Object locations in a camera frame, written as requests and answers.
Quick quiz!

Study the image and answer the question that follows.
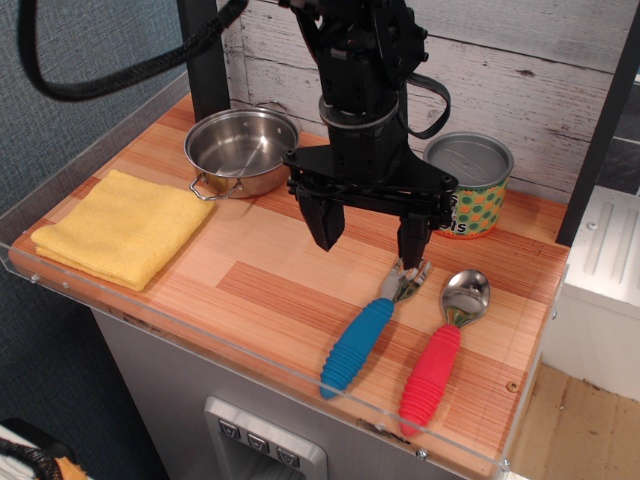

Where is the clear acrylic guard rail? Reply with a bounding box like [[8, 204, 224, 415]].
[[1, 79, 568, 479]]

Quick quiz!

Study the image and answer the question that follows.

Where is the red handled spoon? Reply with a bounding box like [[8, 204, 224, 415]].
[[399, 270, 491, 437]]

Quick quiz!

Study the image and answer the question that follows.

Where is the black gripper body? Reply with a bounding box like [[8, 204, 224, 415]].
[[284, 130, 458, 230]]

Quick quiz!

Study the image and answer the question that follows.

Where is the steel pot with handles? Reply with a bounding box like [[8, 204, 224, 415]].
[[184, 100, 300, 201]]

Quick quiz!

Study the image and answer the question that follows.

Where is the black vertical post left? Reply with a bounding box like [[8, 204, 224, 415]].
[[176, 0, 230, 121]]

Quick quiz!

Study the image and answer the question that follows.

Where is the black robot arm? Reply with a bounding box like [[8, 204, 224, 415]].
[[281, 1, 458, 269]]

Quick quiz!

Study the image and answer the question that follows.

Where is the peas and carrots can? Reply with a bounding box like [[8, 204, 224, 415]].
[[424, 132, 514, 240]]

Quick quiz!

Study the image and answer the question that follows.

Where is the orange cloth at corner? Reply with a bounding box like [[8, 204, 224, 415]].
[[55, 457, 90, 480]]

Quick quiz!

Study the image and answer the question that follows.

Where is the black vertical post right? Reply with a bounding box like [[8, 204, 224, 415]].
[[555, 0, 640, 247]]

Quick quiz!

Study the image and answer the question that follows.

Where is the black vertical post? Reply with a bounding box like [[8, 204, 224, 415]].
[[555, 0, 640, 247], [176, 0, 230, 121]]

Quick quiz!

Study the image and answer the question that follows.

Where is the silver dispenser button panel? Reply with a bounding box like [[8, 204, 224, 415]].
[[204, 396, 329, 479]]

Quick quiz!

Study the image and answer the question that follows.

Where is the blue handled fork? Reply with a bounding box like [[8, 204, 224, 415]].
[[319, 259, 431, 400]]

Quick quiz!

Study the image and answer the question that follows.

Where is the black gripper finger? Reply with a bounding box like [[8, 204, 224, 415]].
[[397, 213, 431, 270], [298, 196, 345, 251]]

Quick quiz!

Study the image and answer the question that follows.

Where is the yellow rag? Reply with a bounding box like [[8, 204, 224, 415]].
[[31, 170, 214, 292]]

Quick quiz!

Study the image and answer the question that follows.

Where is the grey toy fridge cabinet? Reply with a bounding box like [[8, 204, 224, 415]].
[[89, 307, 481, 480]]

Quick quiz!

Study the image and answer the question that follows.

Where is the black sleeved cable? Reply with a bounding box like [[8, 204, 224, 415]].
[[17, 0, 250, 103]]

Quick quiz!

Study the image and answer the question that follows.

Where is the white toy sink unit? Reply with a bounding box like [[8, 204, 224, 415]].
[[541, 186, 639, 400]]

